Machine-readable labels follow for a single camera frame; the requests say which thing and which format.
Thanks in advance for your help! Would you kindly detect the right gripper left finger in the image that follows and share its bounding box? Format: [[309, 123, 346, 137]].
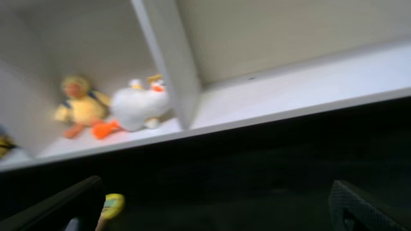
[[0, 175, 105, 231]]

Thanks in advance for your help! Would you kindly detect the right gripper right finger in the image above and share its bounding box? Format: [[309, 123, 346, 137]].
[[328, 179, 411, 231]]

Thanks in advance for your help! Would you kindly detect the yellow rattle drum toy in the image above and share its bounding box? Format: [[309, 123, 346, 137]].
[[94, 192, 127, 231]]

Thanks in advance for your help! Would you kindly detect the grey and yellow toy truck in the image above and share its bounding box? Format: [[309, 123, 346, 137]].
[[0, 125, 17, 158]]

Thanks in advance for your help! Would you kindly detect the yellow plush duck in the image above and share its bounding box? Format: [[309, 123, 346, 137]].
[[53, 74, 112, 140]]

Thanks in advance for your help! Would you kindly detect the white plush goose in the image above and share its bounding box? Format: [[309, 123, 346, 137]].
[[91, 73, 171, 141]]

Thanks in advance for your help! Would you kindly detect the white shelf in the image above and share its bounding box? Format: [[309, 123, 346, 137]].
[[0, 0, 411, 174]]

